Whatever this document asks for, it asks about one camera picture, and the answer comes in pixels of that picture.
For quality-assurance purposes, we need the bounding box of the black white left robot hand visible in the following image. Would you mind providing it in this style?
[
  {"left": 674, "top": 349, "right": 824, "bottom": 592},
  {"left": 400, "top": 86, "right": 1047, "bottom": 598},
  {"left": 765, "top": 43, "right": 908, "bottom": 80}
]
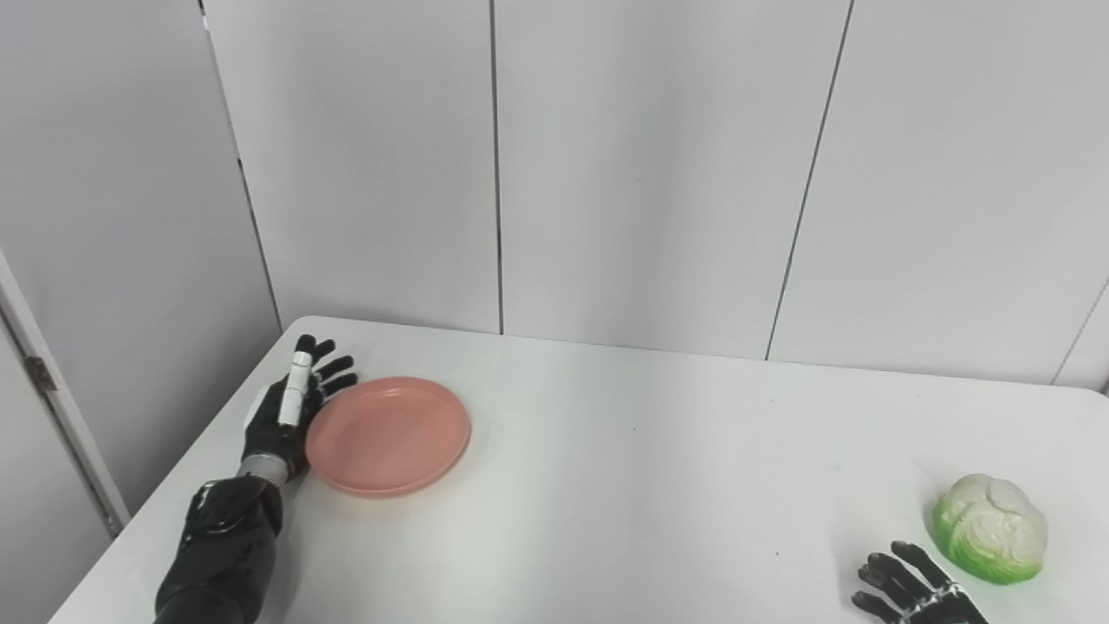
[{"left": 241, "top": 335, "right": 360, "bottom": 482}]

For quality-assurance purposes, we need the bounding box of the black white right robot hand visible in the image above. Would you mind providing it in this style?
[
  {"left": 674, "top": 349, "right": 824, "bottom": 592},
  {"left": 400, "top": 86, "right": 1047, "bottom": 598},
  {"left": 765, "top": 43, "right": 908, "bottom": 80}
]
[{"left": 852, "top": 541, "right": 989, "bottom": 624}]

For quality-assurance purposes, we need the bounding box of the green white toy cabbage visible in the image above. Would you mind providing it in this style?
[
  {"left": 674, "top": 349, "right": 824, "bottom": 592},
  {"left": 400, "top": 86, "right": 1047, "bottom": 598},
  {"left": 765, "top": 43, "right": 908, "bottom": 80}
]
[{"left": 932, "top": 473, "right": 1049, "bottom": 586}]

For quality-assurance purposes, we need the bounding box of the pink round plate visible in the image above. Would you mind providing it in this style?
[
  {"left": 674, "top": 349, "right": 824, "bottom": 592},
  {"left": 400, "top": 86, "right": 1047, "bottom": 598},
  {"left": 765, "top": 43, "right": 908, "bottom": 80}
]
[{"left": 304, "top": 375, "right": 472, "bottom": 499}]

